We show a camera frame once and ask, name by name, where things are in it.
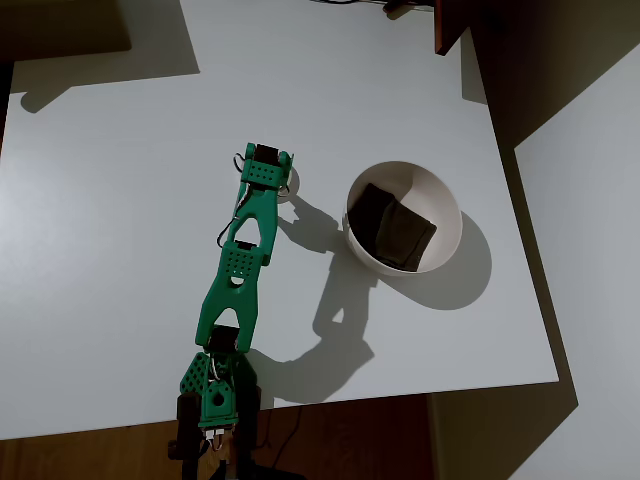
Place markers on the white masking tape roll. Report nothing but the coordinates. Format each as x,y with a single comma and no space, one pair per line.
292,182

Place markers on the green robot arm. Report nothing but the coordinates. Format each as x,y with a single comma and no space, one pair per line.
232,290

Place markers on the dark folded cloth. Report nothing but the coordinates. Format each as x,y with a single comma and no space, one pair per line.
400,230

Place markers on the white round bowl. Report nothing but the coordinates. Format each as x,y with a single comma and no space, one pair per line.
445,200

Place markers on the reddish brown wooden board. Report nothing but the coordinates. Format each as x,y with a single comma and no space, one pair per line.
445,25

